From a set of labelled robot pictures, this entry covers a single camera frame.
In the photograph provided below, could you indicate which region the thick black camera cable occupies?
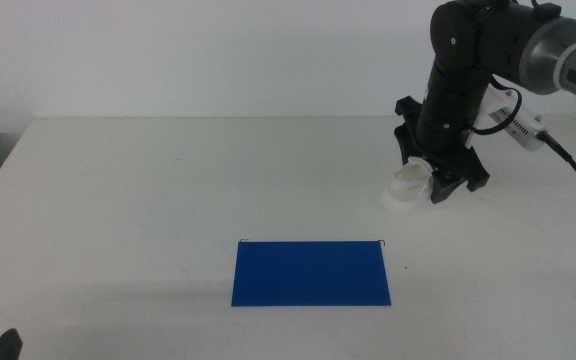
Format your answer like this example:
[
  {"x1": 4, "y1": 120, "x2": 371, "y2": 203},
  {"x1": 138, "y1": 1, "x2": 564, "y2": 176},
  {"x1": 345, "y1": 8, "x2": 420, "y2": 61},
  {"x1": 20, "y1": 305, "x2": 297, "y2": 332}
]
[{"x1": 535, "y1": 129, "x2": 576, "y2": 208}]

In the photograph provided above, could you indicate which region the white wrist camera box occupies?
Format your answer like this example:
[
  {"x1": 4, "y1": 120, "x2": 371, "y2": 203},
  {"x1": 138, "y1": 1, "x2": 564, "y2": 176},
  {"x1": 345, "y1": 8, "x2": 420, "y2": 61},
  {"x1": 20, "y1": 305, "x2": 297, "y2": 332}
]
[{"x1": 484, "y1": 87, "x2": 547, "y2": 153}]

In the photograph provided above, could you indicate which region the blue rectangular mat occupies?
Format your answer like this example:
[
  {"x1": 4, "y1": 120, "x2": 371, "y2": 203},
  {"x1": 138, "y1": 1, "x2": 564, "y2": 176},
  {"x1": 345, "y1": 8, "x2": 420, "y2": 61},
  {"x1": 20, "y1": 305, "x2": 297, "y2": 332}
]
[{"x1": 230, "y1": 240, "x2": 392, "y2": 307}]

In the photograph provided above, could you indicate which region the thin black looped cable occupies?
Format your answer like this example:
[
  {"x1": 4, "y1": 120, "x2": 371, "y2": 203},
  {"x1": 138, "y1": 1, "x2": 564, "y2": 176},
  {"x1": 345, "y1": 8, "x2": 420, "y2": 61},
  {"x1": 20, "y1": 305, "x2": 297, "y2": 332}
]
[{"x1": 469, "y1": 74, "x2": 524, "y2": 137}]

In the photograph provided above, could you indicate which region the white shoe with striped straps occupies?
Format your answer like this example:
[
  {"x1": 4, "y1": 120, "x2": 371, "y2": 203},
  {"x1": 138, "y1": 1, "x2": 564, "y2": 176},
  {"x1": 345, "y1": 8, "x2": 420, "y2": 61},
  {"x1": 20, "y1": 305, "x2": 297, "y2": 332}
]
[{"x1": 380, "y1": 155, "x2": 435, "y2": 214}]

